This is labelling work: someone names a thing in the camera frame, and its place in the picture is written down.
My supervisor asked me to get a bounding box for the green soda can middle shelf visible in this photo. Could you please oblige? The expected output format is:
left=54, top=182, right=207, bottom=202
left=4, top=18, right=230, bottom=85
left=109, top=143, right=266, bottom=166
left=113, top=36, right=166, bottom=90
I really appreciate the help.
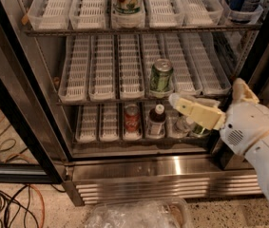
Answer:
left=150, top=59, right=173, bottom=93

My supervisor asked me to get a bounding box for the stainless steel fridge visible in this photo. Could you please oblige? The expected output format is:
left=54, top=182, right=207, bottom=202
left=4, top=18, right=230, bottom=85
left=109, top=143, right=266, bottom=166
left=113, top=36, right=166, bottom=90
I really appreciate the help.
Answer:
left=21, top=0, right=269, bottom=205

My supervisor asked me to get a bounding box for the middle wire shelf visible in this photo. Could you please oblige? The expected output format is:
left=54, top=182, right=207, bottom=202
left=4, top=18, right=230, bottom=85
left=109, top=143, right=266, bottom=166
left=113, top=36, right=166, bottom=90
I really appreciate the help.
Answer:
left=56, top=94, right=229, bottom=106

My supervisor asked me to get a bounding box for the green soda can shelf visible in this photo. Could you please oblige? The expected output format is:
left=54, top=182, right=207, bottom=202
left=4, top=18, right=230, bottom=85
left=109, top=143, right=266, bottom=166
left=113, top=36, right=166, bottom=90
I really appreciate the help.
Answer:
left=150, top=59, right=173, bottom=93
left=191, top=123, right=210, bottom=137

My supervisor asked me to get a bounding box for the wire shelf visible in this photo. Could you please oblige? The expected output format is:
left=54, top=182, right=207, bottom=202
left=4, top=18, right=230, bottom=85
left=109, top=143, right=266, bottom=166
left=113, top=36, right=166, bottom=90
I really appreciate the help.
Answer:
left=73, top=136, right=210, bottom=146
left=56, top=94, right=229, bottom=106
left=24, top=24, right=261, bottom=37

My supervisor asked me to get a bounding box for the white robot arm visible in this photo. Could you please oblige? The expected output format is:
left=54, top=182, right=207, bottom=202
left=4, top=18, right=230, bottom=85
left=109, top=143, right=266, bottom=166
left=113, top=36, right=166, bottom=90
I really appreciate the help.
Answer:
left=168, top=78, right=269, bottom=201

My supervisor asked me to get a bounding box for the black cable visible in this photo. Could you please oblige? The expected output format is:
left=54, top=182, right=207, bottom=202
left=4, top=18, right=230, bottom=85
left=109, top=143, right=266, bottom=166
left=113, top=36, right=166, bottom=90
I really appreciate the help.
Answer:
left=0, top=183, right=42, bottom=228

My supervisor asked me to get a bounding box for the top wire shelf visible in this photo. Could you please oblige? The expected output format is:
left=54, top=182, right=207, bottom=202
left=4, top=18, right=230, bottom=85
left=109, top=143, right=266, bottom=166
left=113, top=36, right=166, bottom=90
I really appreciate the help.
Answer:
left=24, top=24, right=261, bottom=37

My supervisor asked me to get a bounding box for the open glass fridge door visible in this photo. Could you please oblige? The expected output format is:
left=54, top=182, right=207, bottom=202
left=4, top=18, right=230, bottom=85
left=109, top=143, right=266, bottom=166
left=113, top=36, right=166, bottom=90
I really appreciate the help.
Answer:
left=0, top=0, right=71, bottom=183

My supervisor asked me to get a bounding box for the clear plastic bin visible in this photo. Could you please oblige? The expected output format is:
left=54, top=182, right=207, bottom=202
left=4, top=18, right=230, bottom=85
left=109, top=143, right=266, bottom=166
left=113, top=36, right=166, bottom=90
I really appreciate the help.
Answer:
left=83, top=198, right=194, bottom=228

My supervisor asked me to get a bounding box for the orange cable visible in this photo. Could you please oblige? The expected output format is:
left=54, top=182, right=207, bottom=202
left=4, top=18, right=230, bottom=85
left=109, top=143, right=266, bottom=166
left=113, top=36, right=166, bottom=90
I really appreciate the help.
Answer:
left=26, top=183, right=47, bottom=228

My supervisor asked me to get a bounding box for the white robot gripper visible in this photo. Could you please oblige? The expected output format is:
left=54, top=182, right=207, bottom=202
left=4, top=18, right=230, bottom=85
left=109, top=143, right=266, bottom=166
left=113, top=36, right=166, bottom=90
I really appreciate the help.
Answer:
left=168, top=78, right=269, bottom=156

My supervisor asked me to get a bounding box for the red coca-cola can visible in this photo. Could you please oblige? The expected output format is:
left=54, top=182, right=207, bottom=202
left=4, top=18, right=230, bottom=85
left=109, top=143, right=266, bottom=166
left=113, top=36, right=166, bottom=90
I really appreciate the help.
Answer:
left=125, top=104, right=140, bottom=132

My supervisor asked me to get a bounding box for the dark drink bottle white cap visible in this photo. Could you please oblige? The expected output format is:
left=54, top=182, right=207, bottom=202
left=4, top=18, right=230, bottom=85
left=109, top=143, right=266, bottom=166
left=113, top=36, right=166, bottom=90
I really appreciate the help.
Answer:
left=146, top=104, right=167, bottom=137

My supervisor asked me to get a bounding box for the green soda can bottom shelf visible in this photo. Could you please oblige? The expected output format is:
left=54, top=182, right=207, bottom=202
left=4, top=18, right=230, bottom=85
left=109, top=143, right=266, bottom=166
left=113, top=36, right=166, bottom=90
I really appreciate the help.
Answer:
left=191, top=123, right=210, bottom=137

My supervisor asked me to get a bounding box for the bottom wire shelf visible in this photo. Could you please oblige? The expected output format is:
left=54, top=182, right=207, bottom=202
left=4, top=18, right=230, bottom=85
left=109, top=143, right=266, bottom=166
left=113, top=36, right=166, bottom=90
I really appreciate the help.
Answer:
left=73, top=136, right=210, bottom=146

